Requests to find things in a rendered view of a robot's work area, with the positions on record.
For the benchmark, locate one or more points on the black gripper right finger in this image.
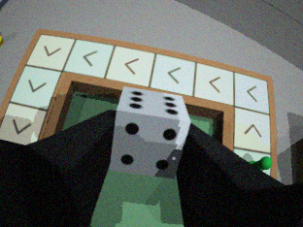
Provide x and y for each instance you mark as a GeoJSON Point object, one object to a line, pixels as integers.
{"type": "Point", "coordinates": [220, 189]}

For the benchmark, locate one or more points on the green pawn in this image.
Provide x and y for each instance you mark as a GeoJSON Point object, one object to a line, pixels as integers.
{"type": "Point", "coordinates": [262, 164]}

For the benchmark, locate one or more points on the white die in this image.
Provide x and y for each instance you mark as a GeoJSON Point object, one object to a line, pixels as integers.
{"type": "Point", "coordinates": [149, 134]}

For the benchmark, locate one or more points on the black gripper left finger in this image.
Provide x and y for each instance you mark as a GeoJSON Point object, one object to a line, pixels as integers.
{"type": "Point", "coordinates": [55, 182]}

